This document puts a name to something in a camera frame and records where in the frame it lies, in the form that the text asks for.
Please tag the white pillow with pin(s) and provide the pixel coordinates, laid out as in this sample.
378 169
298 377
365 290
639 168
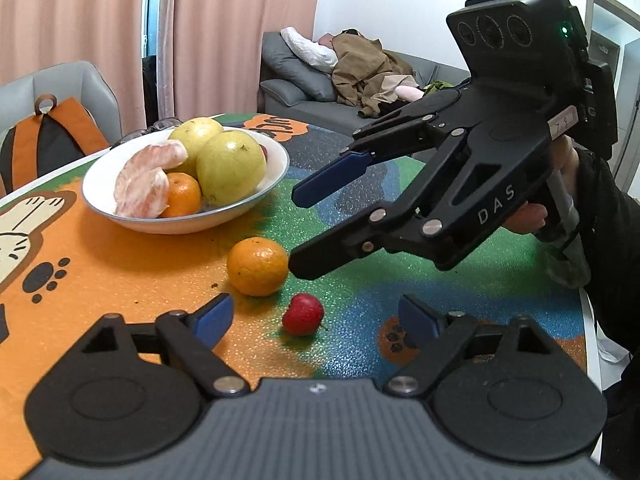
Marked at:
310 50

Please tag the orange and black backpack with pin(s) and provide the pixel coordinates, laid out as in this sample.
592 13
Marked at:
75 125

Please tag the small red apple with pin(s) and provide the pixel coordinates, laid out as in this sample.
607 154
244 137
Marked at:
301 316

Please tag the grey chair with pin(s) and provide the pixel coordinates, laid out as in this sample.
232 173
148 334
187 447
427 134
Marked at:
95 85

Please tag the small orange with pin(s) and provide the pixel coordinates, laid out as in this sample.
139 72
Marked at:
182 195

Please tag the dark rimmed glasses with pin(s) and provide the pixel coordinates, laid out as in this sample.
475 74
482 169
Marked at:
162 125

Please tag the colourful printed table mat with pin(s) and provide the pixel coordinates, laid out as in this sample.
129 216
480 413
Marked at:
360 305

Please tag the beige curtain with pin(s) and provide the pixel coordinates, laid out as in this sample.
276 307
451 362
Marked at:
240 35
65 10

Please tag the person's right forearm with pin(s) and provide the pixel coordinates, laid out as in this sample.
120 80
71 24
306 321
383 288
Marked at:
610 220

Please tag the brown coat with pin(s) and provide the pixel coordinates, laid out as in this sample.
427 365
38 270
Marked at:
365 70

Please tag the green cloth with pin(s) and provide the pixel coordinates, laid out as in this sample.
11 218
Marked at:
437 86

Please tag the white plate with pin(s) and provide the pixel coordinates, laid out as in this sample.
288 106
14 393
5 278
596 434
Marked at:
175 222

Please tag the pink cloth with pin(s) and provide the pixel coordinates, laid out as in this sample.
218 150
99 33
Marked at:
407 92

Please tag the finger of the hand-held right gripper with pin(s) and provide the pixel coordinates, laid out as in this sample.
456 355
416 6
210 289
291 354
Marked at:
330 177
325 255

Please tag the grey sofa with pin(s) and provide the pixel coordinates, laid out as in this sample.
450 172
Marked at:
300 115

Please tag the grey cushion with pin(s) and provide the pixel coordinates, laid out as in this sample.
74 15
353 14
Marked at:
295 91

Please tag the large orange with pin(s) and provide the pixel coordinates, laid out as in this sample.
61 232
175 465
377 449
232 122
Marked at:
257 266

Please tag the peeled pomelo segment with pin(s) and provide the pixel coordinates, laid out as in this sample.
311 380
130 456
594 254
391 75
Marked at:
152 157
145 197

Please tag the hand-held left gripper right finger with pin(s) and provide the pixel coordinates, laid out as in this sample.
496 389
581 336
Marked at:
417 317

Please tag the person's right hand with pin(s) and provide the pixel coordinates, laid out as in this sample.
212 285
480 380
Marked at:
527 217

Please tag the small reddish brown jujube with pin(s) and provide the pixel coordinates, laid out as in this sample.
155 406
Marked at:
264 152

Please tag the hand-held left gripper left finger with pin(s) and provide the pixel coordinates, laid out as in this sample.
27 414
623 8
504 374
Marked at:
215 317

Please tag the yellow-green pomelo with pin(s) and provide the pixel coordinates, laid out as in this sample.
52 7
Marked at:
195 132

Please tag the white door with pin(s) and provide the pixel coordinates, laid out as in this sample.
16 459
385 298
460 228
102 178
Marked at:
607 25

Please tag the large green pomelo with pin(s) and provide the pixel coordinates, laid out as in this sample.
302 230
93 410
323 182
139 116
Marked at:
230 170

